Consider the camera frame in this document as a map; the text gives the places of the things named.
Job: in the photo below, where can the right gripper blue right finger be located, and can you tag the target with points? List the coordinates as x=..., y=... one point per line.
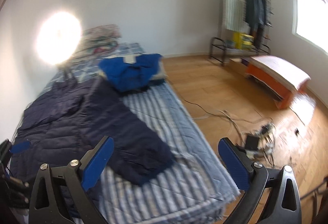
x=236, y=162

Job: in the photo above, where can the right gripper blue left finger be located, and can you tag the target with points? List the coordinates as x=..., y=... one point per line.
x=94, y=162

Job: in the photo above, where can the navy puffer jacket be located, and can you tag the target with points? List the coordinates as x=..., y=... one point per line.
x=71, y=118

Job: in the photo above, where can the metal clothes drying rack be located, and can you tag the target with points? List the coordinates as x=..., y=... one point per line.
x=223, y=32

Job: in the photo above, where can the dark clothes hanging on rack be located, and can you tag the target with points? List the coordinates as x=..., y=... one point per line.
x=256, y=14

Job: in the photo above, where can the blue striped bed cover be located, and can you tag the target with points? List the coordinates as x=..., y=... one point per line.
x=196, y=188

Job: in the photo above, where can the black tripod light stand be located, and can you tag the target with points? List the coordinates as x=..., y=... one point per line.
x=68, y=74

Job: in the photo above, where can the blue checkered bed sheet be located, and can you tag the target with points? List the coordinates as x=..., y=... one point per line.
x=86, y=67

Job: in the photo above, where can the blue and white fleece garment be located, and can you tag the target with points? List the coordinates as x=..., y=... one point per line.
x=132, y=72

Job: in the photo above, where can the black metal shelf rack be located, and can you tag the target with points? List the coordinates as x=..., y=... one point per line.
x=219, y=51

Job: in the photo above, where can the folded floral quilt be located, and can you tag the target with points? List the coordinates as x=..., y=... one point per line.
x=103, y=35

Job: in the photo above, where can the yellow box on shelf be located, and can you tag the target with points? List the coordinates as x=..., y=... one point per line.
x=243, y=41

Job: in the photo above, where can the striped towel on rack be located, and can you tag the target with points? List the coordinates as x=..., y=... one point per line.
x=234, y=15

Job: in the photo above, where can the window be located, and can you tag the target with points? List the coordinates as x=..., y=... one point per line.
x=310, y=22

